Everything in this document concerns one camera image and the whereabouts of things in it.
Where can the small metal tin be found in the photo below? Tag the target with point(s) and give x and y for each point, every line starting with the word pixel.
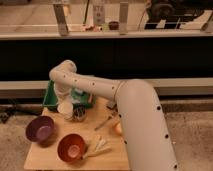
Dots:
pixel 79 114

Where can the white cup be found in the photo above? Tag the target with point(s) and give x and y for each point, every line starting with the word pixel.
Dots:
pixel 66 109

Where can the wooden board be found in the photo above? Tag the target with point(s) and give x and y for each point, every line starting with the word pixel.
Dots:
pixel 43 157

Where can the red-brown bowl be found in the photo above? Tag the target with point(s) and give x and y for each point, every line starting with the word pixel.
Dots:
pixel 71 148

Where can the orange-handled tool in tray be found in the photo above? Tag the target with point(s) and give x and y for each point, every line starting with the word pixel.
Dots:
pixel 90 98

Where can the metal fork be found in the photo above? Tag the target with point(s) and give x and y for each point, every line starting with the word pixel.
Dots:
pixel 103 123

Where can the yellow round fruit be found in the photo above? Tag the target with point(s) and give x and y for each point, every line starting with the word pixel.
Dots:
pixel 118 129

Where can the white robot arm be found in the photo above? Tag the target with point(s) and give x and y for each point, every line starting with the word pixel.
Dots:
pixel 144 128

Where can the grey rectangular block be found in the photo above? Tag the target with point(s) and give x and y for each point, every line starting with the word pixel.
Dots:
pixel 111 104

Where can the purple bowl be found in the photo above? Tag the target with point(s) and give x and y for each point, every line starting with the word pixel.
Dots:
pixel 39 129

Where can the green plastic tray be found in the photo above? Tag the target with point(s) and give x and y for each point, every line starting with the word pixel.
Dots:
pixel 51 102

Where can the blue sponge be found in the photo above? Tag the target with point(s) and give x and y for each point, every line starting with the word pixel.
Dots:
pixel 78 91

